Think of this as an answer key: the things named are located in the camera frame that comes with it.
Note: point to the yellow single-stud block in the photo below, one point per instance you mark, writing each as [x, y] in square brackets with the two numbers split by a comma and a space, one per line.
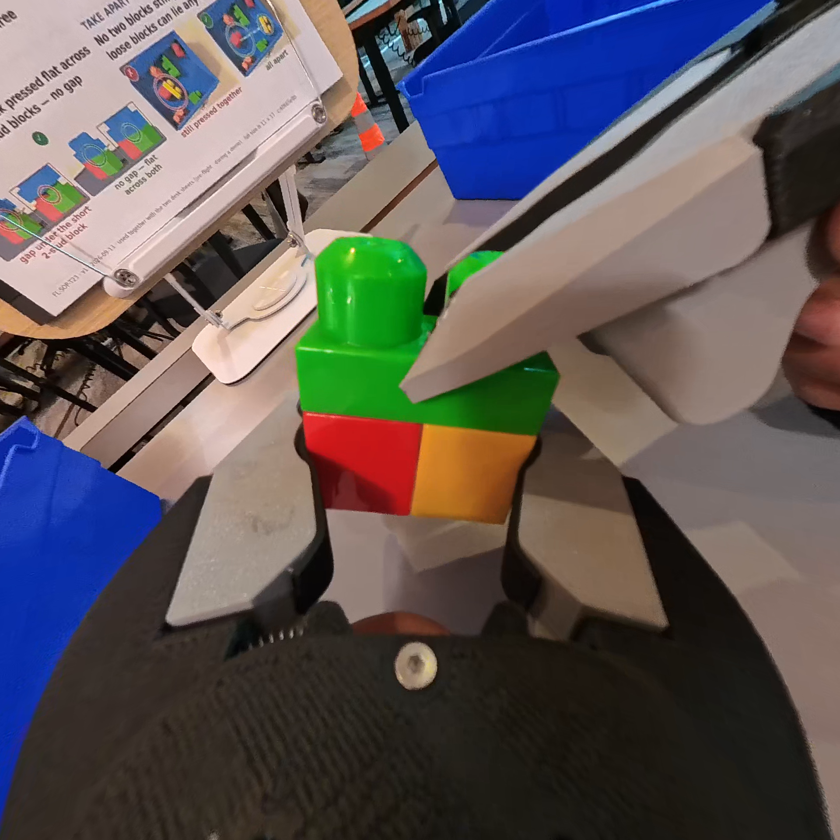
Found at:
[466, 472]

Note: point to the white document stand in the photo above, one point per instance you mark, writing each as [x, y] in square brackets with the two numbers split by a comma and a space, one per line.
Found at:
[256, 328]

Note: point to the person's right hand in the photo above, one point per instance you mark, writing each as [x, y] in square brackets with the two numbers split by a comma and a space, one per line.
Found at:
[823, 354]

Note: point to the blue plastic bin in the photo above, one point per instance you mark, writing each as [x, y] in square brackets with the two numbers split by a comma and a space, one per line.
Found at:
[525, 98]
[65, 558]

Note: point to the green two-stud block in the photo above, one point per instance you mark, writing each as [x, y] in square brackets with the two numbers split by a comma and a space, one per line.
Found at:
[367, 367]

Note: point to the red single-stud block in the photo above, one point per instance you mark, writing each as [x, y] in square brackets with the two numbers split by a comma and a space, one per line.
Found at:
[361, 459]

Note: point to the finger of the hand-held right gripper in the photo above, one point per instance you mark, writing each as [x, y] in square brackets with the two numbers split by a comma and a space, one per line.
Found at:
[590, 262]
[722, 98]

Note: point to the orange traffic cone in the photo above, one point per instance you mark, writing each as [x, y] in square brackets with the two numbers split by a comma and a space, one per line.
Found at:
[371, 128]

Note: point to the printed instruction sheet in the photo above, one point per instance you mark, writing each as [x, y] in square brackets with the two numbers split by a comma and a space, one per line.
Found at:
[131, 98]

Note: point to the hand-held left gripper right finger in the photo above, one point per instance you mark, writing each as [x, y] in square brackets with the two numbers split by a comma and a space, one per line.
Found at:
[590, 544]

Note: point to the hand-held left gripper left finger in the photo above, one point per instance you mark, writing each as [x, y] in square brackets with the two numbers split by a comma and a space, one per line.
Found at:
[249, 538]

